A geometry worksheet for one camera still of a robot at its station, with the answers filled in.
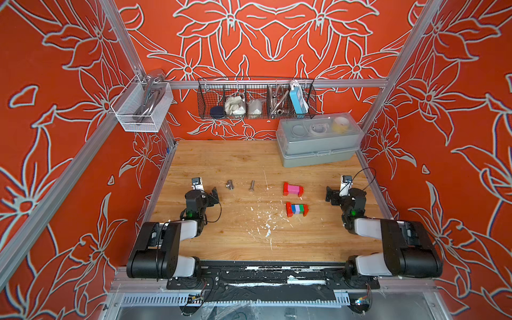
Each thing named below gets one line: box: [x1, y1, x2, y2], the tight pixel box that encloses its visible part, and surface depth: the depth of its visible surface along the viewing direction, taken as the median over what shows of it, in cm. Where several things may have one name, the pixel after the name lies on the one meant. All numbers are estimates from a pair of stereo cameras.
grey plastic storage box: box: [276, 112, 365, 168], surface depth 102 cm
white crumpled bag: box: [224, 95, 246, 116], surface depth 92 cm
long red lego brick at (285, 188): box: [282, 182, 290, 196], surface depth 100 cm
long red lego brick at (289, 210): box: [286, 202, 294, 218], surface depth 92 cm
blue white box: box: [289, 81, 310, 115], surface depth 89 cm
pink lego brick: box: [288, 184, 300, 194], surface depth 97 cm
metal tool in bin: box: [132, 69, 166, 124], surface depth 87 cm
